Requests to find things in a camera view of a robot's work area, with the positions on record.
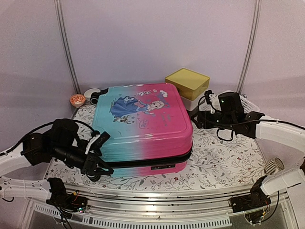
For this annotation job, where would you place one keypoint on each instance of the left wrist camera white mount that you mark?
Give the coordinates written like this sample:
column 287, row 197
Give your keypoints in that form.
column 96, row 142

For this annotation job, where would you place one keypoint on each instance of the white ceramic bowl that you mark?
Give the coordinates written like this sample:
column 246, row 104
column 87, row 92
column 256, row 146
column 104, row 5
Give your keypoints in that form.
column 87, row 94

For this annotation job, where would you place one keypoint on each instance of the left metal wall post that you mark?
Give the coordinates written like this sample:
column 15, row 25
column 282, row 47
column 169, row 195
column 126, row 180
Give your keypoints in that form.
column 65, row 43

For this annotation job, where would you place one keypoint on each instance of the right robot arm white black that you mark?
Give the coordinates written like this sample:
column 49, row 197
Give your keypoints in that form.
column 227, row 113

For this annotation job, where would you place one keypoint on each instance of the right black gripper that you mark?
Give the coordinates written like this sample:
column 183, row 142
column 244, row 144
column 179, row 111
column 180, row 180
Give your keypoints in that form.
column 202, row 115

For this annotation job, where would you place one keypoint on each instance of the right metal wall post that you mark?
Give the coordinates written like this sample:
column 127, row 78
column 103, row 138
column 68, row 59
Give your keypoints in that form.
column 250, row 45

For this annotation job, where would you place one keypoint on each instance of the orange patterned ceramic bowl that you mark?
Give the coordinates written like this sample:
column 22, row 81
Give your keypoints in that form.
column 77, row 100

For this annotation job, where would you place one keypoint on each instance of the floral white tablecloth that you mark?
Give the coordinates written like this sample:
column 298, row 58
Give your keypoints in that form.
column 213, row 164

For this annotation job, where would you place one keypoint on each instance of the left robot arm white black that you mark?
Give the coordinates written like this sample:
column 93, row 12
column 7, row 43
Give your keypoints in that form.
column 72, row 142

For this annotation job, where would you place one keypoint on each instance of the aluminium front rail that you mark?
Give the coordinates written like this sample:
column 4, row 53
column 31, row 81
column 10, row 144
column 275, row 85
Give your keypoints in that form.
column 151, row 208

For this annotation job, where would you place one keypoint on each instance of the yellow and white storage box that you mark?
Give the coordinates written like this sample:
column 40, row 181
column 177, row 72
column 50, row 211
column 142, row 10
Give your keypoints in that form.
column 191, row 86

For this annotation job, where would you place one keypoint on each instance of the metal wall post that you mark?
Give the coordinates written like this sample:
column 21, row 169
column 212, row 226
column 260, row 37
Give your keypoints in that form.
column 65, row 43
column 250, row 45

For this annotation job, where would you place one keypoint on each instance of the white plastic mesh basket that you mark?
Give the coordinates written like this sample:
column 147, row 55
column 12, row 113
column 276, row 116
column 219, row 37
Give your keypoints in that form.
column 247, row 105

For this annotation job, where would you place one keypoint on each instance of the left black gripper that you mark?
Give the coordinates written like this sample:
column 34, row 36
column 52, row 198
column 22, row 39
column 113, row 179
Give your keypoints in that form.
column 91, row 163

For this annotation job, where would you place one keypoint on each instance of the pink and teal kids suitcase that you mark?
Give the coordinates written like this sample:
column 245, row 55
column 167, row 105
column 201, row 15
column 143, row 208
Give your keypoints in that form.
column 149, row 127

